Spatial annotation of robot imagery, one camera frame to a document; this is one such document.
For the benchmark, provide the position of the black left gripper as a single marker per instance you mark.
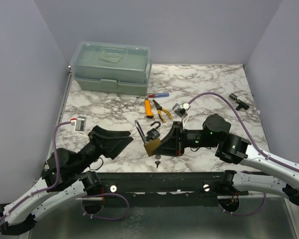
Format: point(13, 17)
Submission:
point(111, 147)

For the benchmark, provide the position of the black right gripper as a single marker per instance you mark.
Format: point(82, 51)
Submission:
point(171, 145)

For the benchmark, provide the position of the small silver key set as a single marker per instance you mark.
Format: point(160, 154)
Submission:
point(157, 162)

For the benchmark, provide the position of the brass padlock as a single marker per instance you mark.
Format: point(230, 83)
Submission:
point(149, 146)

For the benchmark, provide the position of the black padlock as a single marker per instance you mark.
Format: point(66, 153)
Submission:
point(153, 133)

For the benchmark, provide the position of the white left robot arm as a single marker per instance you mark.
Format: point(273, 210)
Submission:
point(65, 179)

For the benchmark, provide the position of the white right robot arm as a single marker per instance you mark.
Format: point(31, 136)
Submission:
point(278, 176)

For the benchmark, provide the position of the orange utility knife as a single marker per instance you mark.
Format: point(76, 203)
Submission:
point(149, 113)

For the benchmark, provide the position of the red blue screwdriver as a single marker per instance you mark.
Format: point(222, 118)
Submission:
point(155, 95)

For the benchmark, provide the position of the green plastic toolbox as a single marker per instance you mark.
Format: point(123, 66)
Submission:
point(112, 68)

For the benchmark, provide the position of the black T-shaped connector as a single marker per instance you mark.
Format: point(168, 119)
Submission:
point(241, 104)

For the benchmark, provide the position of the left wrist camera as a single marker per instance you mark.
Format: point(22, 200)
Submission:
point(80, 126)

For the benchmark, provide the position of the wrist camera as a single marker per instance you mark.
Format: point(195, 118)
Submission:
point(182, 112)
point(80, 126)

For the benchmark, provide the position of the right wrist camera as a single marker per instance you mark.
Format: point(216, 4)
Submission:
point(182, 112)

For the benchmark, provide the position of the yellow handled pliers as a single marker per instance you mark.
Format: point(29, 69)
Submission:
point(161, 110)

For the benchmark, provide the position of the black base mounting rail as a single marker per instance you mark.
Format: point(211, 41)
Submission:
point(161, 189)

